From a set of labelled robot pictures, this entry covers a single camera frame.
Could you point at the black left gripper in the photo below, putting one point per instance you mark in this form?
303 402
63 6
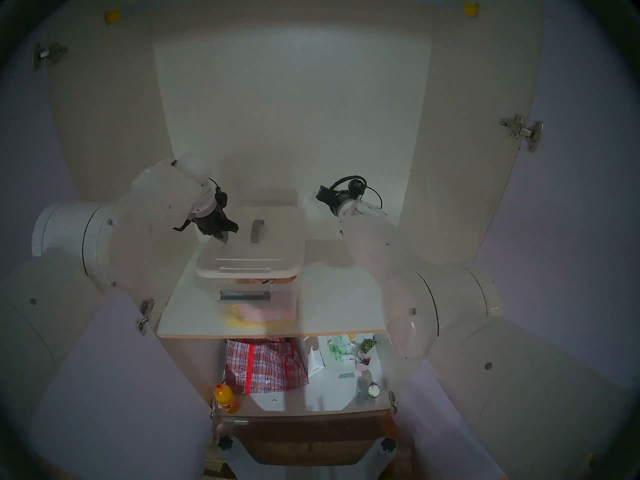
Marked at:
210 223

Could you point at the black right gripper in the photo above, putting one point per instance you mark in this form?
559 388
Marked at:
332 199

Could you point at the white plastic bin lid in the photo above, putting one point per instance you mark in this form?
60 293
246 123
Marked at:
270 254

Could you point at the clear plastic storage bin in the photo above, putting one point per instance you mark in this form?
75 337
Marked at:
290 304

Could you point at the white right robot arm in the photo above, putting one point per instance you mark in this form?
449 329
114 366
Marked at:
425 294

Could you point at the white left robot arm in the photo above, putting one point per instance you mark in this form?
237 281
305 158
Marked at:
115 234

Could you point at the white cabinet shelf board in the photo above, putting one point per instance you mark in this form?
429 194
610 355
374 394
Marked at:
320 396
340 304

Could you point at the steel cabinet door hinge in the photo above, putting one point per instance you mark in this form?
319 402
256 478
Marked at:
145 309
50 54
522 130
393 403

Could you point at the cream open wardrobe cabinet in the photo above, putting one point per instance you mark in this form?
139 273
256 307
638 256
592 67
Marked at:
100 109

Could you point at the salmon pink flowered towel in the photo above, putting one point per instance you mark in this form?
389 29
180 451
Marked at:
255 281

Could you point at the light pink cloth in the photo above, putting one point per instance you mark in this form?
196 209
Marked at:
270 311

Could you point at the red plaid woven bag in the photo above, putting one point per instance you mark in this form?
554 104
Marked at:
270 369

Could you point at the green patterned pack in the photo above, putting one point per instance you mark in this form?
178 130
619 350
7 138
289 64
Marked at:
340 346

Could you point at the small green potted plant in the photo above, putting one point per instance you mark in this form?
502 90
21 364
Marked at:
367 345

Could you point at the small white carton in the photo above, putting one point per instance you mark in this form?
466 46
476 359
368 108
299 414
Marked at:
315 361

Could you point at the small pink bottle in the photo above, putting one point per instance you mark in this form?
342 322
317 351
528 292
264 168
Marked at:
363 363

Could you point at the orange bottle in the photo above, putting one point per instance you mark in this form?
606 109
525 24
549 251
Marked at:
226 399

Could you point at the grey blue flat pack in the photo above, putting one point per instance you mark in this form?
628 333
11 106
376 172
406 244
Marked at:
361 390

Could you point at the small round white jar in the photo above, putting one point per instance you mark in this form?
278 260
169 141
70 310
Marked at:
373 390

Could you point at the black star knob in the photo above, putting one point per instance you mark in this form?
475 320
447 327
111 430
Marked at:
225 443
389 444

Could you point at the brown wooden panel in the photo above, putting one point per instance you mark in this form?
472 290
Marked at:
300 439

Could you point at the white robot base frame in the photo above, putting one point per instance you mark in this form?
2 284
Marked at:
235 464

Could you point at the yellow rod bracket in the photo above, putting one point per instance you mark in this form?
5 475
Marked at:
470 10
113 17

